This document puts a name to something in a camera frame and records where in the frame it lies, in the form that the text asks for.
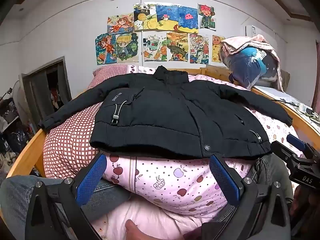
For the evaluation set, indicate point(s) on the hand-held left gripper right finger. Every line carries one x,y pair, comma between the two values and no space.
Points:
223,182

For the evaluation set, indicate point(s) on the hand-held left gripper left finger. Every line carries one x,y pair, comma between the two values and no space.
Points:
91,177

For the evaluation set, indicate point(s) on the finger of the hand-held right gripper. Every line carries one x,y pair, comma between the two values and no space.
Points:
296,140
282,151

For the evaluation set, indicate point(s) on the black padded jacket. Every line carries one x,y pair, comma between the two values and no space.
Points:
162,105

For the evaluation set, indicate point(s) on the white power strip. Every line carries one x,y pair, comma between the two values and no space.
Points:
305,108

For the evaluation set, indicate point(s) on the red checked blanket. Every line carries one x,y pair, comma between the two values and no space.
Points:
70,135

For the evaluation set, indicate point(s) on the pink apple-print quilt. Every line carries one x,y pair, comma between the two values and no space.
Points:
175,180

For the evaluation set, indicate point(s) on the white side desk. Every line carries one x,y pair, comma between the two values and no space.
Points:
277,95

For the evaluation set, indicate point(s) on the brown cushion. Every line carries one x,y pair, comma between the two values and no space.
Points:
285,80

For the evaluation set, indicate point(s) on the person's bare foot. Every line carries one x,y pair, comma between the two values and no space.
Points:
133,230

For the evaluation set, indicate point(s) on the plain pink sheet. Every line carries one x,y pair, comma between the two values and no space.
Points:
155,220

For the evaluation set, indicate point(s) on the person's grey jeans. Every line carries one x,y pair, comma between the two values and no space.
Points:
15,195

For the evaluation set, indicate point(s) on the cluttered dark shelf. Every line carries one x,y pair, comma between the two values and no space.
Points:
12,137

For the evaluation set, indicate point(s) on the bagged blue bedding bundle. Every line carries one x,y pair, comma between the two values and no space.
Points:
252,62

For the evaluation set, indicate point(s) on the grey open cabinet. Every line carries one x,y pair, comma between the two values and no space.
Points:
37,92

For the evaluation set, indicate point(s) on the black plastic basket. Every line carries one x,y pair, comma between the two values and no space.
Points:
8,108

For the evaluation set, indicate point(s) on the white standing fan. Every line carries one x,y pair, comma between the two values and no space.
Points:
17,97

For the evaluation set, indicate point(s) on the pale pink blanket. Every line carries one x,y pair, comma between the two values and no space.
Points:
240,42

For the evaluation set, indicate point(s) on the white air conditioner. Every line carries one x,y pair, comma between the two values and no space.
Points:
252,30

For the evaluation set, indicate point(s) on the wooden bed frame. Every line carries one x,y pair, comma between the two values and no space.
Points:
25,155

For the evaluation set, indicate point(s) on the group of colourful wall drawings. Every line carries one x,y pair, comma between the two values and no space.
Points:
160,45

